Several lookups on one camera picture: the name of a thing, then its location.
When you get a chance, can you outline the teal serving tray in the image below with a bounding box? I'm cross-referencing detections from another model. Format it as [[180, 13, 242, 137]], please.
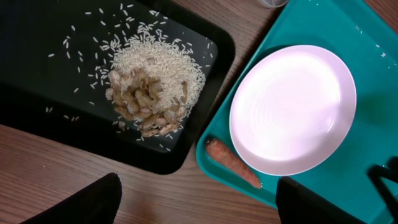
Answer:
[[196, 1, 397, 223]]

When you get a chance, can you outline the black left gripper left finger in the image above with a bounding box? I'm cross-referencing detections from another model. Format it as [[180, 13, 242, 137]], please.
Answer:
[[21, 172, 123, 224]]

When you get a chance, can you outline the black food waste tray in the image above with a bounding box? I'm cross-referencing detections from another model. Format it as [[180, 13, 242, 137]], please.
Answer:
[[1, 0, 236, 174]]

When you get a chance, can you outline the clear plastic waste bin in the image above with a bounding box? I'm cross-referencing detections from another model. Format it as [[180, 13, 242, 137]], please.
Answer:
[[258, 0, 289, 8]]

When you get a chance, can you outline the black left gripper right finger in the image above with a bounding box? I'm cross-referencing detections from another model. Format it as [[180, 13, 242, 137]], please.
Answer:
[[275, 177, 362, 224]]

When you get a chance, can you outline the orange carrot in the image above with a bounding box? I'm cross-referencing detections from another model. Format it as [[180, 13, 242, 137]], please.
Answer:
[[205, 139, 262, 189]]

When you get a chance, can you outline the peanut shells pile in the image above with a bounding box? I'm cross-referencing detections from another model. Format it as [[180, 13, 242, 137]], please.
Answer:
[[105, 68, 188, 138]]

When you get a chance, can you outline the large white plate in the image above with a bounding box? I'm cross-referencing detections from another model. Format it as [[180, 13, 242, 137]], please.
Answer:
[[229, 45, 357, 176]]

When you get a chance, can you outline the white rice pile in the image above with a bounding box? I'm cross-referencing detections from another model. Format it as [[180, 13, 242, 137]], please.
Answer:
[[45, 2, 215, 153]]

